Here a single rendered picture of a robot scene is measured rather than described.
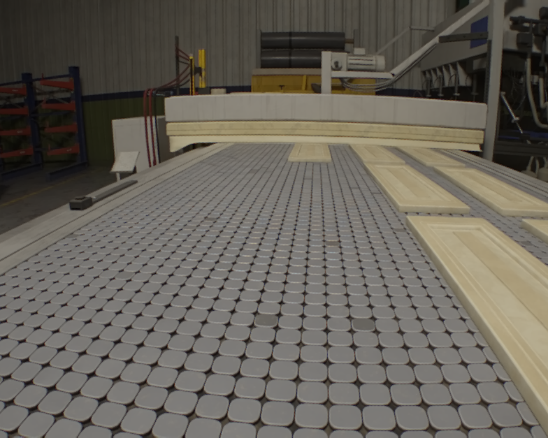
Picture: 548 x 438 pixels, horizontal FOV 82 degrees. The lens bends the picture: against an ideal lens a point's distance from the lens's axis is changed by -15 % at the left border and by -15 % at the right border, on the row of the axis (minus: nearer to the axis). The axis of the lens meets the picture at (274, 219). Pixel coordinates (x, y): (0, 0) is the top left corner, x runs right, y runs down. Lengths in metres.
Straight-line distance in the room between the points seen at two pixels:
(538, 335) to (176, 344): 0.42
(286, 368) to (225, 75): 6.69
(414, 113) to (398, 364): 2.25
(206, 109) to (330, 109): 0.83
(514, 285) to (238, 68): 6.60
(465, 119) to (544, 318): 2.24
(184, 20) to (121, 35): 1.33
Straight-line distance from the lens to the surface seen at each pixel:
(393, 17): 7.08
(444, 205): 0.98
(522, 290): 0.58
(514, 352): 0.44
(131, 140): 3.24
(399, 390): 0.38
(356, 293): 0.53
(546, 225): 0.95
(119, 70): 7.76
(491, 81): 3.02
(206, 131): 2.60
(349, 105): 2.49
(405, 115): 2.55
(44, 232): 0.89
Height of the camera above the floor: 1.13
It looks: 18 degrees down
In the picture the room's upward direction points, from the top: straight up
